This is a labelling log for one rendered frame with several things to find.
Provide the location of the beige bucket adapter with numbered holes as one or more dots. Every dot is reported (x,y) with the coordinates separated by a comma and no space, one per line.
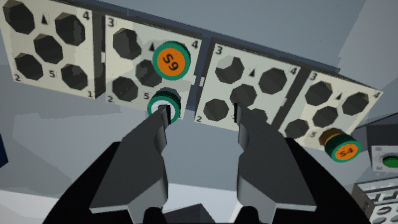
(333,99)

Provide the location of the white bucket adapter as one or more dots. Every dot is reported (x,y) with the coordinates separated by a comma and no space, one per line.
(56,21)
(122,66)
(241,71)

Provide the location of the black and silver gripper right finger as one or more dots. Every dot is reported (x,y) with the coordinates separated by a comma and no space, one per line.
(284,182)

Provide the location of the green-capped tube with white cap dot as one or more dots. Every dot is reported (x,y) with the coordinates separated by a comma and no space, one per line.
(167,96)

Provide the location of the grey tube rack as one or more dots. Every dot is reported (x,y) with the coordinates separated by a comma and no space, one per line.
(370,205)

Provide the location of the blue tube rack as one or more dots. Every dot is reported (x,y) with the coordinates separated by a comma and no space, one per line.
(3,155)

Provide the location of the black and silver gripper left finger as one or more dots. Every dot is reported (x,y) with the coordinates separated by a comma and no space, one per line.
(126,179)

